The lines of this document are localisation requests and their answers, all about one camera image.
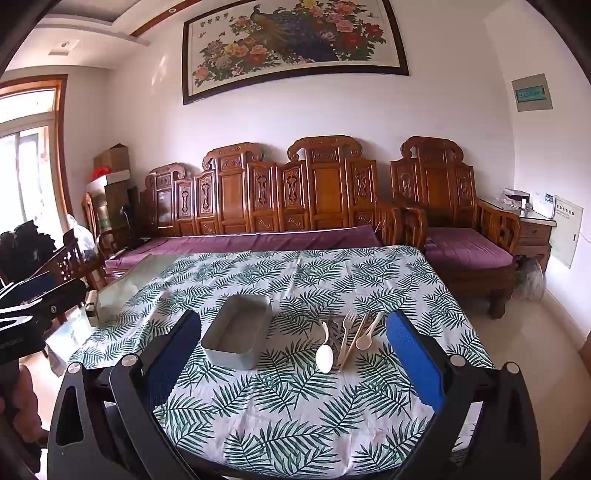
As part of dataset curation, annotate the metal fork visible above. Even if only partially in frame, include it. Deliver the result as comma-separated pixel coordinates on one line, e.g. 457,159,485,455
329,316,346,360

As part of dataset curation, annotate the white plastic bag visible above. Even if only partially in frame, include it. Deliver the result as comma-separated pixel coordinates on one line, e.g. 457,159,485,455
67,215,96,259

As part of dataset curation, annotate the carved wooden armchair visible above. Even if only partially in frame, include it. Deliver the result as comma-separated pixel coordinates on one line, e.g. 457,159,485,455
389,135,522,320

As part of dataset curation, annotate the brown cardboard box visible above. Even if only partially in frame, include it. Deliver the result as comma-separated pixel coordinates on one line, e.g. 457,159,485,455
93,144,131,172

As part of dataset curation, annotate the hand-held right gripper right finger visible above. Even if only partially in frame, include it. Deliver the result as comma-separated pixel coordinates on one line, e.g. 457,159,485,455
385,309,548,480

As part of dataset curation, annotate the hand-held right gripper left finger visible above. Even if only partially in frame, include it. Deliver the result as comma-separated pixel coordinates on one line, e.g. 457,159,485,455
46,310,204,480

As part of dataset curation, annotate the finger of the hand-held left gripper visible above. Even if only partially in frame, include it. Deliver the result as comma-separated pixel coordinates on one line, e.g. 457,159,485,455
4,271,58,302
28,279,88,330

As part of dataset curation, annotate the leaf print tablecloth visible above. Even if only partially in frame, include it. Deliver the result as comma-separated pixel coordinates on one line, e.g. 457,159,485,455
67,244,497,467

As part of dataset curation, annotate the carved wooden sofa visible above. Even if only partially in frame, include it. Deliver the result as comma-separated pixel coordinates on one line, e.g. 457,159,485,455
139,135,428,252

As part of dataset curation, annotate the person's left hand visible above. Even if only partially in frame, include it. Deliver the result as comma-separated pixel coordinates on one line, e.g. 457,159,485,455
11,364,48,444

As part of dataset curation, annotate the cardboard boxes stack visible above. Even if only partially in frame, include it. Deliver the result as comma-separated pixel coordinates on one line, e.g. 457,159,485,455
85,169,131,195

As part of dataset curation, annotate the clear plastic bag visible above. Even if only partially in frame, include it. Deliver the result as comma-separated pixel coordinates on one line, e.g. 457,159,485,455
515,257,547,302

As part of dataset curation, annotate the white wall panel door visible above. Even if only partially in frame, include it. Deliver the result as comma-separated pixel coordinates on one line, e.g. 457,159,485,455
549,196,585,269

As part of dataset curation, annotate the dark wooden chair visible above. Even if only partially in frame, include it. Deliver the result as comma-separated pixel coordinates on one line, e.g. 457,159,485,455
44,230,108,298

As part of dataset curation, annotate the framed peacock flower painting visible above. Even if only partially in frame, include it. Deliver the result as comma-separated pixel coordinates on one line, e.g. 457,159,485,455
181,0,411,106

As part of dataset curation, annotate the dark cloth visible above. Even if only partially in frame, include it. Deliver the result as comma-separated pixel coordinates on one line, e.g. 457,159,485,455
0,220,52,280

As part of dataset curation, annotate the wooden framed glass door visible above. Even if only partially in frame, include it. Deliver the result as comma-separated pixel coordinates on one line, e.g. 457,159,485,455
0,75,71,236

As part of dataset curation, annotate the grey metal rectangular container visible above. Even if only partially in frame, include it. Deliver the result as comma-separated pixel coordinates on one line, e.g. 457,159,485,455
200,293,274,371

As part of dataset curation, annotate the white plastic fork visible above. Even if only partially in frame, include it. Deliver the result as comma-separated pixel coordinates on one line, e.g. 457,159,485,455
339,310,358,358

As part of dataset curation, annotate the purple armchair cushion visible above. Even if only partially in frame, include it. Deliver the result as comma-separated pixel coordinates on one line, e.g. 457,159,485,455
424,227,515,268

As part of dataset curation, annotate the purple sofa cushion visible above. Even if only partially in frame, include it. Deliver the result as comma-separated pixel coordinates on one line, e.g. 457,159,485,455
105,225,384,278

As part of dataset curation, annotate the white desktop device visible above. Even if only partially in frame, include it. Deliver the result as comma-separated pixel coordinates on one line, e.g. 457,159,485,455
531,191,556,219

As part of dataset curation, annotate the large white spoon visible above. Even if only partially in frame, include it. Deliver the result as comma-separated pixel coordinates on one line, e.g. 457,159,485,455
315,320,334,374

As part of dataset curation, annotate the grey wall box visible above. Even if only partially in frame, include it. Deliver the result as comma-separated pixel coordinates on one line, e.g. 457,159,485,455
511,73,553,112

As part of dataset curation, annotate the small white spoon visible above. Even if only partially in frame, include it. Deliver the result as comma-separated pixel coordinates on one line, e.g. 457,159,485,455
355,311,385,350

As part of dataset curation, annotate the wooden side table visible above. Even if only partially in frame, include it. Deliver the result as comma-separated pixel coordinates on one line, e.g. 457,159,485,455
478,196,557,273

